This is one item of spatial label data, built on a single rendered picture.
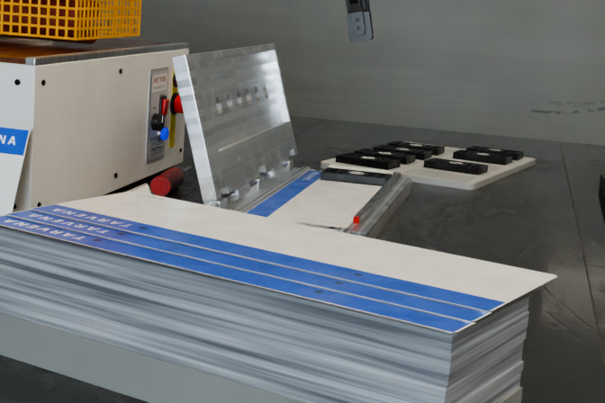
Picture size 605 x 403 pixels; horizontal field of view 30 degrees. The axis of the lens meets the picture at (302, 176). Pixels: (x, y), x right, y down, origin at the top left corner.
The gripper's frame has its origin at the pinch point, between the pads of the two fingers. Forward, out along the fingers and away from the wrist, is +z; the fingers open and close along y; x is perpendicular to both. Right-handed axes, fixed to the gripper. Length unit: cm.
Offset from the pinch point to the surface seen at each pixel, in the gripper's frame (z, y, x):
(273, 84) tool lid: 6.9, 9.3, 16.0
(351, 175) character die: 21.2, 1.5, 4.1
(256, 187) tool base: 19.9, -12.3, 14.7
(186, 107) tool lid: 7.1, -32.8, 16.1
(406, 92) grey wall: 21, 214, 23
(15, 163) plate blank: 10, -47, 32
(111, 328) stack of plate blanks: 20, -85, 6
